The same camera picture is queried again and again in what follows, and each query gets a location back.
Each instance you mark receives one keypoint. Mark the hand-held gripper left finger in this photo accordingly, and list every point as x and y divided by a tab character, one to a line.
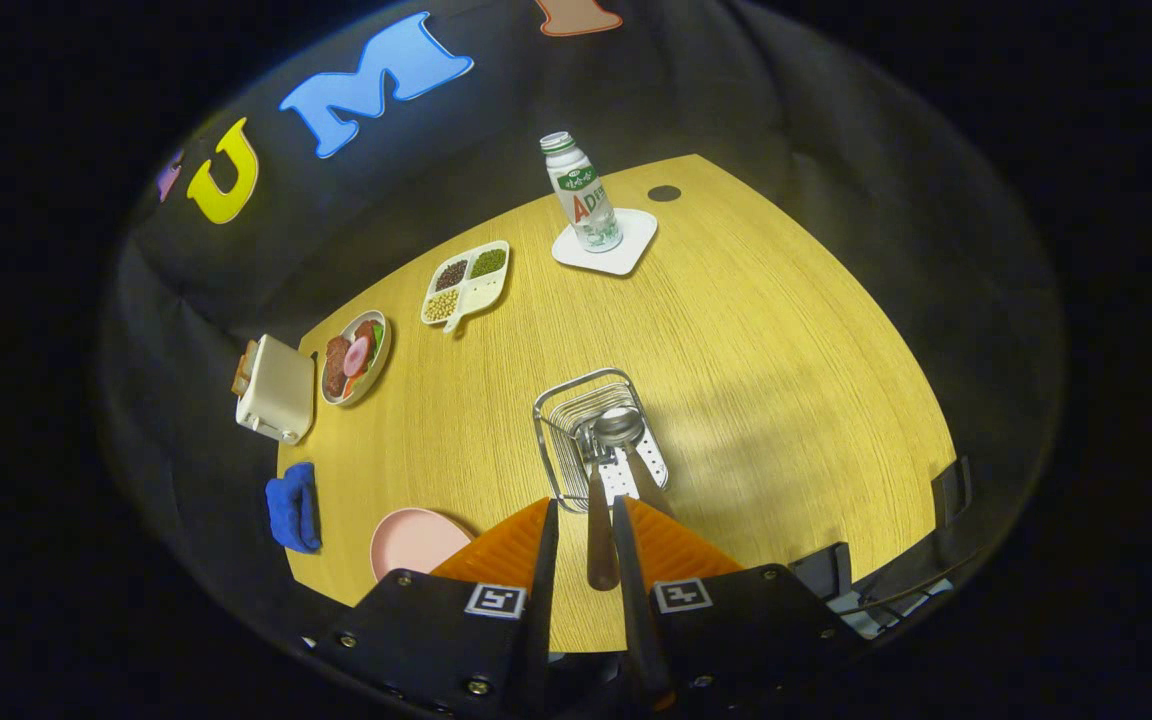
539	620

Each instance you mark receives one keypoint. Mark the oval grey food plate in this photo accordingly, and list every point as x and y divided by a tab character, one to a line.
381	365

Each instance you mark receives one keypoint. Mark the green lettuce leaf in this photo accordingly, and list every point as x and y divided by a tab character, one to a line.
377	342

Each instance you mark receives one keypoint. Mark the blue folded towel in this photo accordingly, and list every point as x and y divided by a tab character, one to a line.
291	510

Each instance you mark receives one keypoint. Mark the white divided bean dish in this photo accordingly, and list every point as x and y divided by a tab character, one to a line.
481	292

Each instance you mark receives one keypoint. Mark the brown meat piece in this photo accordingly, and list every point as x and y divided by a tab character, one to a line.
336	367

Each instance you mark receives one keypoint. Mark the white toaster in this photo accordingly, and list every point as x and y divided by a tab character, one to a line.
281	390

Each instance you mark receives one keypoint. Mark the toast slices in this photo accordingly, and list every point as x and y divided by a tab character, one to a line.
244	368

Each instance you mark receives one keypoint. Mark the white square coaster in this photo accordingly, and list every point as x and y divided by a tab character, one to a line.
631	250

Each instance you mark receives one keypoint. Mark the pink ham slice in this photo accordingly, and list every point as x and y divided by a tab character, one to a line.
356	356

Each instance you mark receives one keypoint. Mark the pink round plate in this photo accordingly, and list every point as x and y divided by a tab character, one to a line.
416	540

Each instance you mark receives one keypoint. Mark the white bottle green label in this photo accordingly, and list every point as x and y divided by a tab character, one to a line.
581	190

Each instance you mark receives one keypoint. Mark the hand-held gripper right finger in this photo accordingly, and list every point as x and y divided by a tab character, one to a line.
633	620

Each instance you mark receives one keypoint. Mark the black backdrop cloth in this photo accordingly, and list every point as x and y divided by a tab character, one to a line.
836	150

